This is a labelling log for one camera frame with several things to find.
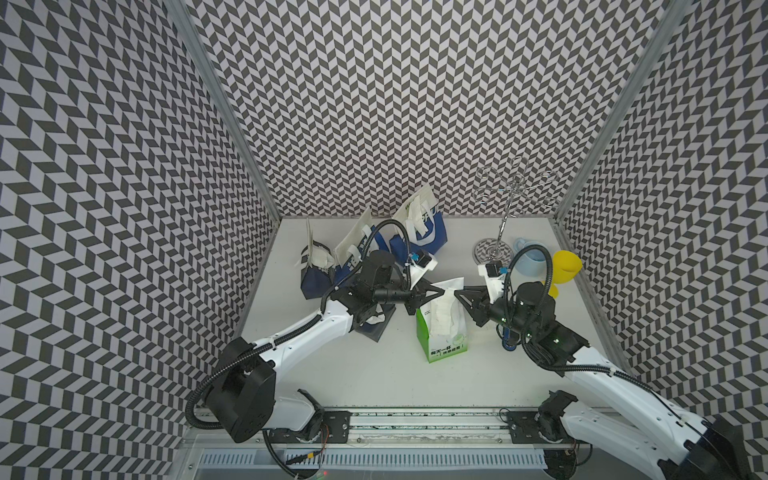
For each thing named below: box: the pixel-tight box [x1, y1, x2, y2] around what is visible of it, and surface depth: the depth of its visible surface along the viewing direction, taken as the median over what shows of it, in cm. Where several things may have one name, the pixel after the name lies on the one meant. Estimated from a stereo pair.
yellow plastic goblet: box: [548, 250, 583, 299], surface depth 88 cm
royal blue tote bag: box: [390, 183, 448, 266], surface depth 96 cm
